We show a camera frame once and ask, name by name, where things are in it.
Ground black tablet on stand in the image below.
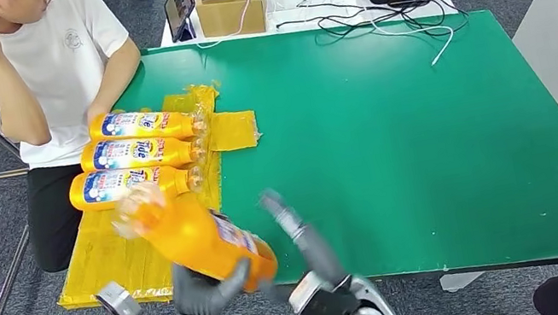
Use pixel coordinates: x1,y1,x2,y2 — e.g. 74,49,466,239
163,0,203,44

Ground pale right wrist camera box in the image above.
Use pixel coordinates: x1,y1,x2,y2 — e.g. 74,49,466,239
283,263,362,315

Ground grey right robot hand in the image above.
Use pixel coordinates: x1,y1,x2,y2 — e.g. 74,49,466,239
256,178,352,302

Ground yellow tape mat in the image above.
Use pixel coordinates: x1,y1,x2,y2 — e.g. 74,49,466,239
25,73,286,315

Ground brown cardboard box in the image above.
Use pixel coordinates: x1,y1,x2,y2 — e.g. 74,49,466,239
194,0,276,44

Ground person's left hand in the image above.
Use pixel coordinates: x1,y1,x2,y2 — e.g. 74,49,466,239
83,102,113,129

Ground black cable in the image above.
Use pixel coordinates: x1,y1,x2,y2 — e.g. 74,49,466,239
272,0,473,65

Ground white table foot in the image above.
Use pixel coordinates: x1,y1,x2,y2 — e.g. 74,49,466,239
439,268,488,295

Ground orange detergent bottle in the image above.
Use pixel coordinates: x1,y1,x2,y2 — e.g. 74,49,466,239
65,152,208,217
77,123,209,185
85,96,210,156
106,161,284,315

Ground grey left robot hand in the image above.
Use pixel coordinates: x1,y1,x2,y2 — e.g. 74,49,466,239
166,250,260,315

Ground white cable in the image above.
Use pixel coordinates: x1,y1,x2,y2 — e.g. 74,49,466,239
367,0,461,76

